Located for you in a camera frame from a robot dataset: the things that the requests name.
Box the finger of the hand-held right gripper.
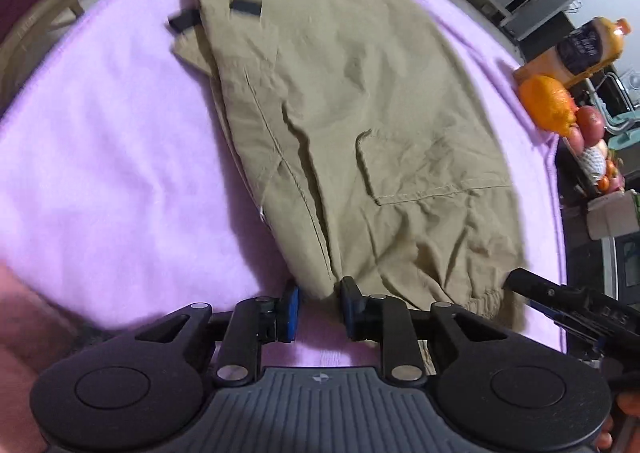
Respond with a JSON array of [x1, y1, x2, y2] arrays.
[[529, 300, 603, 349], [506, 268, 592, 314]]

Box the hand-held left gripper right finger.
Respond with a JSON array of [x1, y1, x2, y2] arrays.
[[341, 277, 506, 386]]

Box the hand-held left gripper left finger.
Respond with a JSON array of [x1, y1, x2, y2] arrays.
[[136, 285, 300, 386]]

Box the khaki pants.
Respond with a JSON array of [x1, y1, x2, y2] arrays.
[[167, 0, 526, 376]]

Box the person's right hand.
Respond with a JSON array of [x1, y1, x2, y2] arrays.
[[597, 390, 640, 453]]

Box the cardboard box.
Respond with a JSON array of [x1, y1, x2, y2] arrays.
[[586, 190, 640, 241]]

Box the fruit in white foam net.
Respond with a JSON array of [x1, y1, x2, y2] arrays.
[[577, 140, 608, 184]]

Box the red apple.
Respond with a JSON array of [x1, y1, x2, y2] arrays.
[[567, 125, 588, 156], [575, 105, 608, 138]]

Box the teal office chair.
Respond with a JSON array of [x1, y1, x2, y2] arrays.
[[597, 70, 640, 151]]

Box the large orange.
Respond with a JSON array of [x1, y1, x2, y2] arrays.
[[519, 75, 578, 136]]

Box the orange juice bottle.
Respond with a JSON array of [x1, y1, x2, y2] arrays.
[[512, 17, 632, 88]]

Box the purple towel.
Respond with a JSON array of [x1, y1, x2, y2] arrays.
[[0, 0, 568, 374]]

